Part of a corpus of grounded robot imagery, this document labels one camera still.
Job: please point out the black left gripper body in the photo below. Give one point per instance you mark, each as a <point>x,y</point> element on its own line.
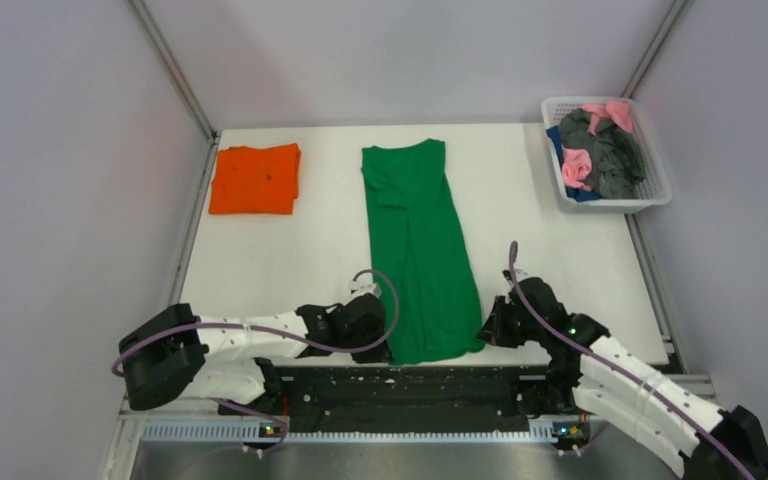
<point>353,339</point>

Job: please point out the white plastic laundry basket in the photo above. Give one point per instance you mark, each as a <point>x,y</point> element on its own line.
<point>628,169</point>

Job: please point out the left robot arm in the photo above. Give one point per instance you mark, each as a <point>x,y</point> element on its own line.
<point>178,354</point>

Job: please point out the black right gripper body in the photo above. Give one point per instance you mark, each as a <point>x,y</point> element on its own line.
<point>510,327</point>

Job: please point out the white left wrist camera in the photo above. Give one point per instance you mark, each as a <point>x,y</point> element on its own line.
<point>358,289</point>

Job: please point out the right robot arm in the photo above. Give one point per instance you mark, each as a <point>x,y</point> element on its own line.
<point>591,372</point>

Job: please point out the green t shirt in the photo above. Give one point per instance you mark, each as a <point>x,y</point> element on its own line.
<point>416,240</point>

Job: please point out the blue t shirt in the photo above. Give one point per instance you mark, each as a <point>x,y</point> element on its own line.
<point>575,166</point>

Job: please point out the folded orange t shirt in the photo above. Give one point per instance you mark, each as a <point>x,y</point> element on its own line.
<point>251,180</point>

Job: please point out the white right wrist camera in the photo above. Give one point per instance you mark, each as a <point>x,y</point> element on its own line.
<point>514,275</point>

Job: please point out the pink t shirt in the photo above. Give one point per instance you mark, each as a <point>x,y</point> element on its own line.
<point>579,166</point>

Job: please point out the white slotted cable duct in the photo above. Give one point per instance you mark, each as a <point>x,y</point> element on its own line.
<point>260,432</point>

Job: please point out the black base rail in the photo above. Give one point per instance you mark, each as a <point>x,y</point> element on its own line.
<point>414,399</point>

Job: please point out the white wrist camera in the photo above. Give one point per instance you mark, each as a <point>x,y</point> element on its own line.
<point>514,275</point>
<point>358,289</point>

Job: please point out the dark grey t shirt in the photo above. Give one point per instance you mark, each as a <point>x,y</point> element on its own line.
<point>606,156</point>

